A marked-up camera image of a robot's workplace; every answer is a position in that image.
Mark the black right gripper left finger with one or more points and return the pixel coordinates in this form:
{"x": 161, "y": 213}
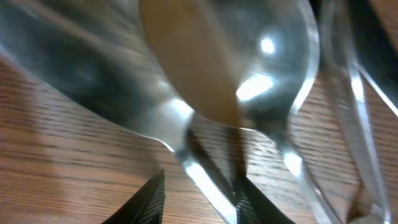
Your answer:
{"x": 146, "y": 206}

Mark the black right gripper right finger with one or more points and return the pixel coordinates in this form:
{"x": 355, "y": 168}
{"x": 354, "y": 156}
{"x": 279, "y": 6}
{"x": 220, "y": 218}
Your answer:
{"x": 253, "y": 207}

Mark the large metal spoon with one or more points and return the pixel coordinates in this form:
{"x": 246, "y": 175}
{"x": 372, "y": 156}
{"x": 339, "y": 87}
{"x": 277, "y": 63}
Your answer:
{"x": 275, "y": 48}
{"x": 95, "y": 53}

